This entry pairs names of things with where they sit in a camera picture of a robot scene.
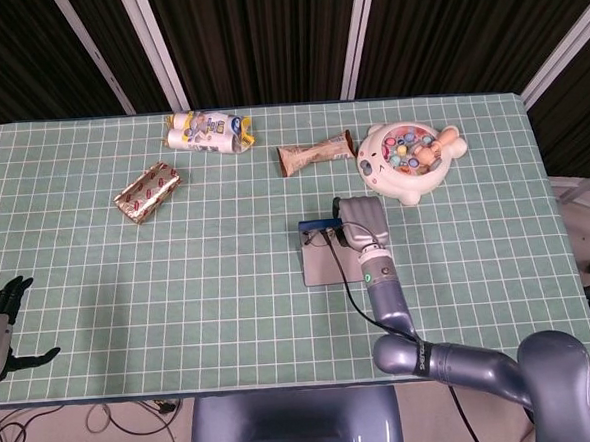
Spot blue-grey robot torso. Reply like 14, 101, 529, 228
184, 383, 405, 442

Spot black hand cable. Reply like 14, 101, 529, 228
322, 216, 419, 350

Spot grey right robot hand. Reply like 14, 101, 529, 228
331, 193, 392, 255

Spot thin-framed eyeglasses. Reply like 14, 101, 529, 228
301, 226, 347, 248

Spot brown snack wrapper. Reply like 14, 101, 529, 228
275, 128, 357, 179

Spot green checked tablecloth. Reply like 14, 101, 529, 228
0, 86, 590, 404

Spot gold foil block red logos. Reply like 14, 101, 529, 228
110, 160, 186, 227

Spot white bag rolls pack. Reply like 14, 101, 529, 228
161, 106, 257, 160

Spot blue glasses case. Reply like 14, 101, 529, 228
297, 215, 375, 289

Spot white metal frame post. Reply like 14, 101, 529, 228
52, 0, 137, 120
334, 0, 384, 101
514, 0, 590, 111
118, 0, 192, 116

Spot white metal stand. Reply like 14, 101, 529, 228
547, 170, 590, 207

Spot peach plastic toy piece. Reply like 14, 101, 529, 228
412, 126, 461, 168

